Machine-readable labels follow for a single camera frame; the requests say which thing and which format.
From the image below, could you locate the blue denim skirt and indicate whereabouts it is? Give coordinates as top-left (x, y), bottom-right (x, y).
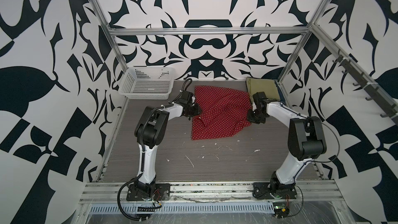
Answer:
top-left (274, 80), bottom-right (286, 104)

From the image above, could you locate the olive green skirt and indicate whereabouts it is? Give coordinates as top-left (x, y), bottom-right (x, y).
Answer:
top-left (246, 77), bottom-right (281, 103)

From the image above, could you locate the red polka dot skirt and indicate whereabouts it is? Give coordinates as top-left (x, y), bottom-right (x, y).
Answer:
top-left (191, 86), bottom-right (252, 141)

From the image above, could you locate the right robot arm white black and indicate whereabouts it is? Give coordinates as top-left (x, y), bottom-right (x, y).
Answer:
top-left (247, 92), bottom-right (326, 193)

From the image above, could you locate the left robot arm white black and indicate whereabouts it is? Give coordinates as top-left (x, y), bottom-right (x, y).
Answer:
top-left (134, 90), bottom-right (201, 194)

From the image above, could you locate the white plastic basket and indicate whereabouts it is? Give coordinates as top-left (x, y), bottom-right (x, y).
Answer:
top-left (118, 66), bottom-right (176, 100)

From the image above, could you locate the small circuit board right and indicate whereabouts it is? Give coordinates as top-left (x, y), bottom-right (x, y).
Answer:
top-left (273, 202), bottom-right (290, 219)

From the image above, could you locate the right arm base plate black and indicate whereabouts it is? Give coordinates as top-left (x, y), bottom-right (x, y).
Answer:
top-left (252, 181), bottom-right (297, 200)

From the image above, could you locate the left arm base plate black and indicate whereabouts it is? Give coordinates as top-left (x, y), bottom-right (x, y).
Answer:
top-left (126, 182), bottom-right (171, 201)

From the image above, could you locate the aluminium front rail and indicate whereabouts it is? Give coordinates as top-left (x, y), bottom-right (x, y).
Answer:
top-left (78, 180), bottom-right (344, 204)

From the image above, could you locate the white slotted cable duct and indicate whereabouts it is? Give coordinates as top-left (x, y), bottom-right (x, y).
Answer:
top-left (86, 203), bottom-right (274, 215)

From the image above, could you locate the black corrugated cable left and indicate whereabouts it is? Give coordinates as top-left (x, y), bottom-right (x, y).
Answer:
top-left (116, 79), bottom-right (193, 222)

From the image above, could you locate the aluminium frame crossbar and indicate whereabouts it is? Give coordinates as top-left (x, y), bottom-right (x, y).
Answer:
top-left (108, 27), bottom-right (309, 36)

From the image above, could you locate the grey wall hook rail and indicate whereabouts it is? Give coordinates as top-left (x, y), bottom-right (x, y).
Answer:
top-left (333, 49), bottom-right (398, 125)

